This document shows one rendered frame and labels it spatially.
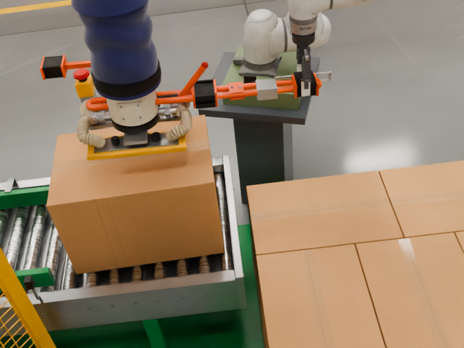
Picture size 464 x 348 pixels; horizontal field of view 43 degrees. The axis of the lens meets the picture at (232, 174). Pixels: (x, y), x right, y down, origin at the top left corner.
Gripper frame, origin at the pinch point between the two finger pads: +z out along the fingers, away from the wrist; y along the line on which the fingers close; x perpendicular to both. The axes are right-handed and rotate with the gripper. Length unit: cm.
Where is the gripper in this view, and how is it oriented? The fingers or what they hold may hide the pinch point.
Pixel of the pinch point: (303, 81)
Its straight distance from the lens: 207.9
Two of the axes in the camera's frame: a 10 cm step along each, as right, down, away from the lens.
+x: 9.9, -1.2, 0.0
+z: 0.9, 7.2, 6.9
